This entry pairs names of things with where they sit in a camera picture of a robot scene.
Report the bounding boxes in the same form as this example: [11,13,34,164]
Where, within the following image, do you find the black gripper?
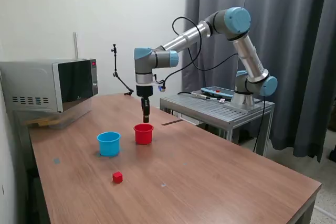
[136,84,154,124]

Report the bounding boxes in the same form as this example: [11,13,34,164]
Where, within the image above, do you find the red plastic cup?
[133,123,154,145]

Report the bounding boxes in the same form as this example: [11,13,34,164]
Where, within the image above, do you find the blue plastic cup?
[96,131,121,157]

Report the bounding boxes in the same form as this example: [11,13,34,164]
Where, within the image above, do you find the grey metal robot stand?
[159,93,276,158]

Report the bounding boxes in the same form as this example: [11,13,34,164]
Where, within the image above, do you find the blue teach pendant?
[201,86,235,102]

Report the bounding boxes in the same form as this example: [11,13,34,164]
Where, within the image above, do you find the white vertical pipe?
[72,31,79,61]

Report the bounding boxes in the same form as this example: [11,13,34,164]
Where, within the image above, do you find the wooden boards stack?
[26,118,62,128]

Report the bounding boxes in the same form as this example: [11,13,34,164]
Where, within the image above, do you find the silver microwave oven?
[0,58,99,113]

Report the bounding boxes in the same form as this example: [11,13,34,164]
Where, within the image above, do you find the dark grey curtain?
[182,0,336,163]

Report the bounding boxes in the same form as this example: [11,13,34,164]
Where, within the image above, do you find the dark table leg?
[293,197,317,224]

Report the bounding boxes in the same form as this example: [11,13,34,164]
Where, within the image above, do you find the dark floor clutter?
[325,140,336,161]

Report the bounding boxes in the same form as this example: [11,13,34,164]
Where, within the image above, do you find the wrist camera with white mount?
[135,78,167,93]

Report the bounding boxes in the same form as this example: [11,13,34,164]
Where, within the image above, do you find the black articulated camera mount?
[110,43,135,97]

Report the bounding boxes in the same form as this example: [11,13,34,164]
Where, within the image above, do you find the black pendant cable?
[176,91,212,99]

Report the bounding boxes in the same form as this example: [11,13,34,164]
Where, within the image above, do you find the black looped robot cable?
[156,16,240,86]

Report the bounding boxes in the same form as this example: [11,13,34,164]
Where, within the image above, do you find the black power cable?
[253,95,266,153]

